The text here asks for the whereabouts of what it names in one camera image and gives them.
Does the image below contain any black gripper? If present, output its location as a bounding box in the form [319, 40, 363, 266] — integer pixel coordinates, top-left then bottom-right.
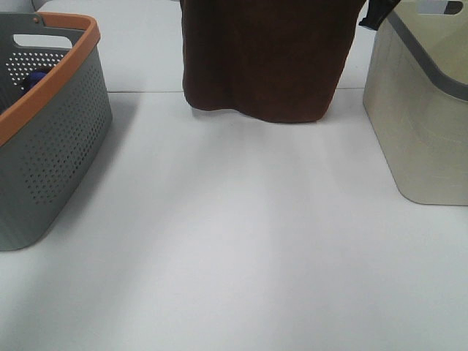
[358, 0, 400, 31]

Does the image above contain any brown towel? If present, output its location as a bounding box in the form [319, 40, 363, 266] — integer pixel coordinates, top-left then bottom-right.
[180, 0, 363, 124]

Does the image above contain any beige basket grey rim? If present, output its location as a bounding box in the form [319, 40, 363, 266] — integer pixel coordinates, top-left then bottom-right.
[363, 1, 467, 205]

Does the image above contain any grey perforated basket orange rim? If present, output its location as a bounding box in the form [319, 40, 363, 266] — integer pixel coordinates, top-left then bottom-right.
[1, 12, 113, 252]

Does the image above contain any blue cloth in basket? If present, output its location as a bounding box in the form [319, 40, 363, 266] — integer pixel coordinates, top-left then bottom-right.
[21, 70, 47, 94]

